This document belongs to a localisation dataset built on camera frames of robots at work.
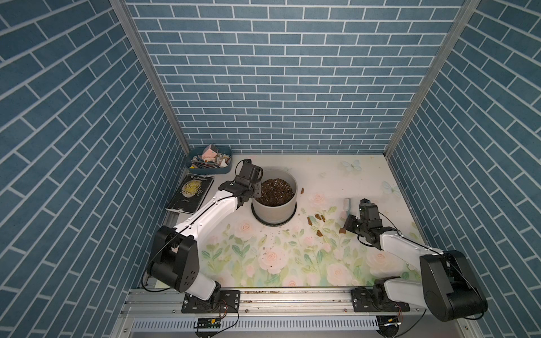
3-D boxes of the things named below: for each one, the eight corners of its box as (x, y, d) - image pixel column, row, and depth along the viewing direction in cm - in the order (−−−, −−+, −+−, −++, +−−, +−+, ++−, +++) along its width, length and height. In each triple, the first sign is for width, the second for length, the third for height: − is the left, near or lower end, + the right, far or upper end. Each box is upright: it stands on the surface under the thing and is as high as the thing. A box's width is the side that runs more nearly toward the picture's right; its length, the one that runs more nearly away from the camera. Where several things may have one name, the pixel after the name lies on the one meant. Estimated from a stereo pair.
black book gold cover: (167, 209, 99) (165, 206, 98) (190, 174, 113) (188, 172, 112) (195, 214, 98) (194, 212, 96) (214, 179, 111) (213, 176, 110)
